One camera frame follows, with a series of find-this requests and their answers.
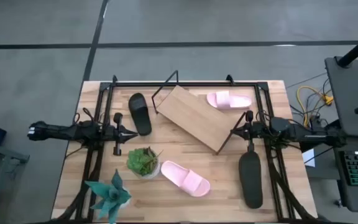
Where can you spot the black metal table frame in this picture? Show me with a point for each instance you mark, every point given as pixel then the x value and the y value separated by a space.
pixel 129 84

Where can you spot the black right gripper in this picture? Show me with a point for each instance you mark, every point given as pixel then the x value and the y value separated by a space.
pixel 258 130

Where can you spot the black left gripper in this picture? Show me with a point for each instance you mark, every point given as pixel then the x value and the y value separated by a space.
pixel 117 133

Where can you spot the teal artificial plant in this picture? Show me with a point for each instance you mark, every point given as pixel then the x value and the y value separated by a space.
pixel 112 194

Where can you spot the wooden shelf with metal frame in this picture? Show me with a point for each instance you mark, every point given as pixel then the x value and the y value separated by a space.
pixel 197 118

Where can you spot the black pole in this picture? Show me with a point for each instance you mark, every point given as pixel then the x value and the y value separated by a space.
pixel 356 49

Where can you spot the white paper sheet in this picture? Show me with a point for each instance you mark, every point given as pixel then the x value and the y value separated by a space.
pixel 309 158

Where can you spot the green succulent in patterned pot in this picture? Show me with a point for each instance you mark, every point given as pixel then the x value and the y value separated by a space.
pixel 142 161

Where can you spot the black slide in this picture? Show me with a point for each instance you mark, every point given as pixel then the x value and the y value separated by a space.
pixel 140 115
pixel 251 180

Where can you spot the pink slide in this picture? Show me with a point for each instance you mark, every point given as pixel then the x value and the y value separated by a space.
pixel 228 100
pixel 185 179

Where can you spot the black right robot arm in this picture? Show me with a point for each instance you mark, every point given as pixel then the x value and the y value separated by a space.
pixel 306 133

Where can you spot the grey cart top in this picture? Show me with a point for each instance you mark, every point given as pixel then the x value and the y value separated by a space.
pixel 350 93

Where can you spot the grey side table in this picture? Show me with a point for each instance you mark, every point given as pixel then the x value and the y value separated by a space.
pixel 2 152

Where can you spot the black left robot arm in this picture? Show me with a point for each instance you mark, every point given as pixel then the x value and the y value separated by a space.
pixel 57 130

